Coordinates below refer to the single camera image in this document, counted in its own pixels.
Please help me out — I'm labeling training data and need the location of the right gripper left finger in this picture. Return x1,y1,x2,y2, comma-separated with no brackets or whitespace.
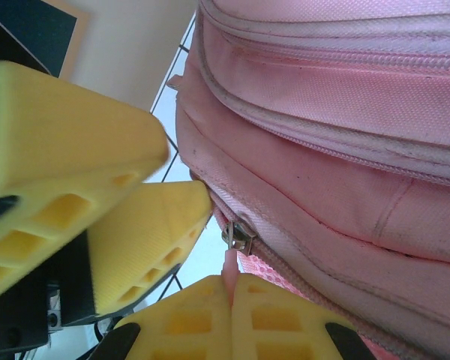
93,274,234,360

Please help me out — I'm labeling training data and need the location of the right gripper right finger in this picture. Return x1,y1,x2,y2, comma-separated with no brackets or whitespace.
232,272,372,360

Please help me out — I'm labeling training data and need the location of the pink student backpack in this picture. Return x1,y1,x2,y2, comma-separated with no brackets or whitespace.
166,0,450,360

